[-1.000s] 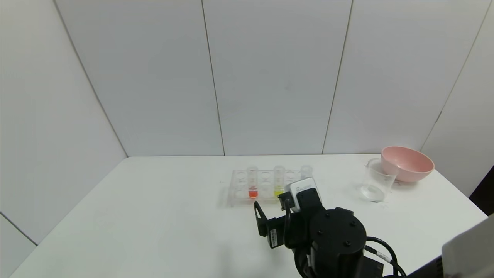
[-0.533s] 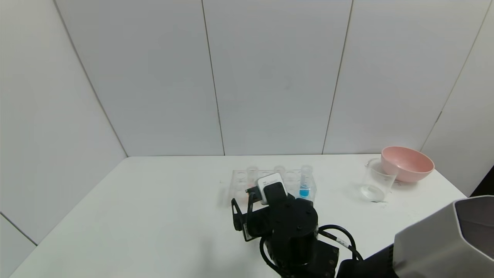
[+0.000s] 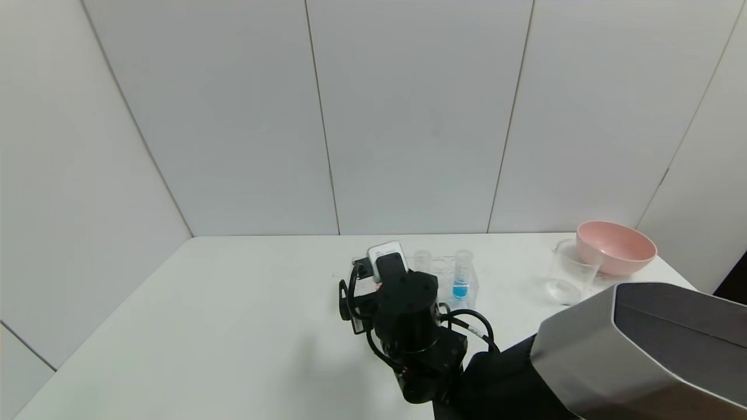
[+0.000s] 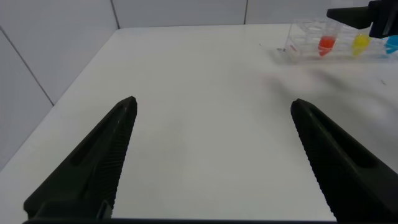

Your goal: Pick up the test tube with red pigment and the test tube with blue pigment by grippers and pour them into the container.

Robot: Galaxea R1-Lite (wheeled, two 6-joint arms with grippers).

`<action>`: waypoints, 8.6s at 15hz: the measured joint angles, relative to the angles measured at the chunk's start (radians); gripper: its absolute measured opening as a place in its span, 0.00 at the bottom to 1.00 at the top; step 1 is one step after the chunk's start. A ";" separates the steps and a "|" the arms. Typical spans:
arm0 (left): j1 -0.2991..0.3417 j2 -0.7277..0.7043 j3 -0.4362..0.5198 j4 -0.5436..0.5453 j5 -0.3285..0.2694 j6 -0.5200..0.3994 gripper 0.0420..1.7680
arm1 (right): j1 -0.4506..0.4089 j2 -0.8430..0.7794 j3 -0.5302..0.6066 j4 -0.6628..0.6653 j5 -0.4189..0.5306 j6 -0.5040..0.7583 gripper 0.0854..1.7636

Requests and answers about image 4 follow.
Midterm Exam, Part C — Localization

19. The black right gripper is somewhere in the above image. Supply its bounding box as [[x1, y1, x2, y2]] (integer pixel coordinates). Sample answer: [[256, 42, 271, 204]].
[[326, 0, 398, 40]]

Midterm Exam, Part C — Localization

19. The test tube with blue pigment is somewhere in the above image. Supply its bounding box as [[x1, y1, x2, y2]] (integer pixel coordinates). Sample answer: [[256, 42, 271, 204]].
[[384, 34, 398, 55]]

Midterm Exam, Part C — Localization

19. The clear acrylic test tube rack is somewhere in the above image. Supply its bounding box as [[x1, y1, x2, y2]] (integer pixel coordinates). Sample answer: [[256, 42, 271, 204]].
[[284, 17, 398, 63]]

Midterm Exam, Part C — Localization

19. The test tube with red pigment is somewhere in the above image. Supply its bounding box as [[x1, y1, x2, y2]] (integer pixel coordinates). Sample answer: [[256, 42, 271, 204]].
[[317, 20, 343, 57]]

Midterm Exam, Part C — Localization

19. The test tube with yellow pigment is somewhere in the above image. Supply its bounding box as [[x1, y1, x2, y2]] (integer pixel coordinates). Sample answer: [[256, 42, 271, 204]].
[[351, 29, 373, 57]]

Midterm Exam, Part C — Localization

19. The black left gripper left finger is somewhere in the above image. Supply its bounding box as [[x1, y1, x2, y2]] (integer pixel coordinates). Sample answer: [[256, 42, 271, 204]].
[[23, 95, 138, 219]]

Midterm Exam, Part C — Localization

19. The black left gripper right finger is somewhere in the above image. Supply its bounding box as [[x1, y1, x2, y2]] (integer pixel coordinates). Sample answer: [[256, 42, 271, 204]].
[[290, 98, 398, 222]]

